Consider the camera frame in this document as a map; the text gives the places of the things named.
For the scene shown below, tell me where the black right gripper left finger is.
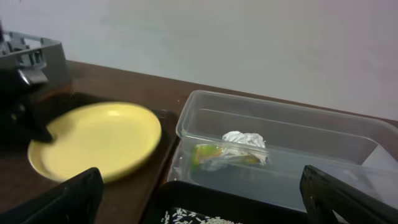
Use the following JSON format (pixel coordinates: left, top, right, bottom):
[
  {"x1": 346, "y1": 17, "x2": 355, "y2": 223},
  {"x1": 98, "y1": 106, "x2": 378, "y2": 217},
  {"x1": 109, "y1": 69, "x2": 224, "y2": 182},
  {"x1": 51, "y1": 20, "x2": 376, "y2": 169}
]
[{"x1": 1, "y1": 167, "x2": 104, "y2": 224}]

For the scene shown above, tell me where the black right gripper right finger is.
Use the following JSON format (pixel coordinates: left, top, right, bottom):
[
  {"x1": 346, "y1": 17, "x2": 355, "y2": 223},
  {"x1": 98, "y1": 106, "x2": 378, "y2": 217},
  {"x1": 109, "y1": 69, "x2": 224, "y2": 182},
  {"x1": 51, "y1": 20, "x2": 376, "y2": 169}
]
[{"x1": 300, "y1": 165, "x2": 397, "y2": 224}]

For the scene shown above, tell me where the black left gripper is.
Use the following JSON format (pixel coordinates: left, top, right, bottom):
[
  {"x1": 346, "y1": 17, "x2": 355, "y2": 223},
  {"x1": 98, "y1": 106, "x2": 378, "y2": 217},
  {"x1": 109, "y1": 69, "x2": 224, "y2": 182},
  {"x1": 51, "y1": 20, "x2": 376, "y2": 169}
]
[{"x1": 0, "y1": 68, "x2": 75, "y2": 144}]

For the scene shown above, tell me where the yellow round plate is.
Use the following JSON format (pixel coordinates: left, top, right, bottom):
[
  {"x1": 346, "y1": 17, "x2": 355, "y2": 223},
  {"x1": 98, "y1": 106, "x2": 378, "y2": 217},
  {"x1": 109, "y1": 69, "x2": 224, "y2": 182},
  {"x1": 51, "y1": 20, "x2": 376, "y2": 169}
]
[{"x1": 27, "y1": 102, "x2": 162, "y2": 183}]

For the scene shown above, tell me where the white tissue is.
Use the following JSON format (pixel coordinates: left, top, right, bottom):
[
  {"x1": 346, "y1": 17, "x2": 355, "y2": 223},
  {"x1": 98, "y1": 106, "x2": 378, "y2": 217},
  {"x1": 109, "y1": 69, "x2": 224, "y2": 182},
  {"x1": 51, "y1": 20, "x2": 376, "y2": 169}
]
[{"x1": 221, "y1": 131, "x2": 269, "y2": 166}]

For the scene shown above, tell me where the cooked rice pile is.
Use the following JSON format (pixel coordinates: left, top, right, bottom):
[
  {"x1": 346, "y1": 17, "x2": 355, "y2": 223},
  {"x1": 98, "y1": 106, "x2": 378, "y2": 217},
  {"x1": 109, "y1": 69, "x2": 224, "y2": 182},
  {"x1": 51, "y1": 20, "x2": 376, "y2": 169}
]
[{"x1": 160, "y1": 207, "x2": 242, "y2": 224}]

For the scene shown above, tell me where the colourful snack wrapper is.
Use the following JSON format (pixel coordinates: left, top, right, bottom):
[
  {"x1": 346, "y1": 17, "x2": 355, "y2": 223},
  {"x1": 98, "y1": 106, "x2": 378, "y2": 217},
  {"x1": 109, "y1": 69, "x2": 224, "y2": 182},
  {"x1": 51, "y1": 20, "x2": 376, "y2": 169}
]
[{"x1": 190, "y1": 144, "x2": 267, "y2": 172}]

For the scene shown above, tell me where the clear plastic waste bin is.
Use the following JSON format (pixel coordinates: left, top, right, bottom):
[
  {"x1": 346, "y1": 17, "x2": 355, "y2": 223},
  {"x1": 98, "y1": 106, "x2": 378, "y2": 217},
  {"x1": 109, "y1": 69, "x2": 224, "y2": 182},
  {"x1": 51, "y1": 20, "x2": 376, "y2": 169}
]
[{"x1": 167, "y1": 90, "x2": 397, "y2": 211}]

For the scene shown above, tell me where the black waste tray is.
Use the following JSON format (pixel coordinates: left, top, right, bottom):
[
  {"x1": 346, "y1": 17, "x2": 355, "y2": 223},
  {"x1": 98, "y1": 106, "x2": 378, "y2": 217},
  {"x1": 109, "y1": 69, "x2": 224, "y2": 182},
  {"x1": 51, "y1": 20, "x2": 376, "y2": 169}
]
[{"x1": 140, "y1": 181, "x2": 308, "y2": 223}]

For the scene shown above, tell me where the dark brown serving tray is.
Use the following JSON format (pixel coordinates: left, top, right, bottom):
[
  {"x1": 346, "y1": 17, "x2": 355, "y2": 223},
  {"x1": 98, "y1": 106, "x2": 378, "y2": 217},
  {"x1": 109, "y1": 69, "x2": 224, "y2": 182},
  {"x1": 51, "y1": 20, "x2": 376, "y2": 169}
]
[{"x1": 1, "y1": 110, "x2": 178, "y2": 223}]

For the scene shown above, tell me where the grey plastic dish rack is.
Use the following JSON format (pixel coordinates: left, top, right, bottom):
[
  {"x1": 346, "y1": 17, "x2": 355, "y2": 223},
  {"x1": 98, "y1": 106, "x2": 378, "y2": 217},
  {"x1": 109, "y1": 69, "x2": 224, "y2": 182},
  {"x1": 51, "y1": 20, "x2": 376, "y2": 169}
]
[{"x1": 1, "y1": 30, "x2": 72, "y2": 95}]

